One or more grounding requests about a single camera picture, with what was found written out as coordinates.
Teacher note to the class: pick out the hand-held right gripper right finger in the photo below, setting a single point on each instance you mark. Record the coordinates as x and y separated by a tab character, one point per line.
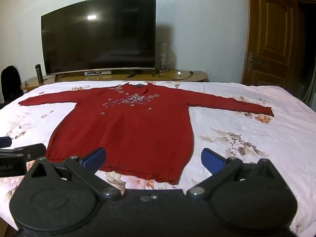
211	160

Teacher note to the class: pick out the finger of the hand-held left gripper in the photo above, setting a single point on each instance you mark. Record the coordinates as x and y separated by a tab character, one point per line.
34	151
5	142

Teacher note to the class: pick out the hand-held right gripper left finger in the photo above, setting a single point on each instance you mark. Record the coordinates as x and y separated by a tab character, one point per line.
95	158

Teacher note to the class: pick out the red knitted sweater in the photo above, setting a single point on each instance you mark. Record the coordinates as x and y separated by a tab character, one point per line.
128	133

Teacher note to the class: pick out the floral white bedsheet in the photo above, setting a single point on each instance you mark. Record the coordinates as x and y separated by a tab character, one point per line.
259	153

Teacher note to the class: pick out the black chair back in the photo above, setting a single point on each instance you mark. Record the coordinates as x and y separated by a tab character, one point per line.
11	84

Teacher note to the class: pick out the dark thermos bottle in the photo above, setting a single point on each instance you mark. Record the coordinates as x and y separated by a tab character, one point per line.
38	74

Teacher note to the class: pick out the silver set-top box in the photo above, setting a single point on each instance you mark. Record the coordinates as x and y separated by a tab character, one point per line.
98	73

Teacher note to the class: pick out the wooden television cabinet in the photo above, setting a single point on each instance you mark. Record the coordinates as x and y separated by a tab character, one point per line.
138	77

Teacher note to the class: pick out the glass table lamp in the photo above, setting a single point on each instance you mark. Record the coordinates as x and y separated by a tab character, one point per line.
163	56

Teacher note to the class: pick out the curved black television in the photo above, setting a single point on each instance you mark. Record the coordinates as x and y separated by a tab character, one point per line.
98	34

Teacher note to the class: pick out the brown wooden door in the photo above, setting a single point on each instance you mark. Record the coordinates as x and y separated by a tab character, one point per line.
271	29

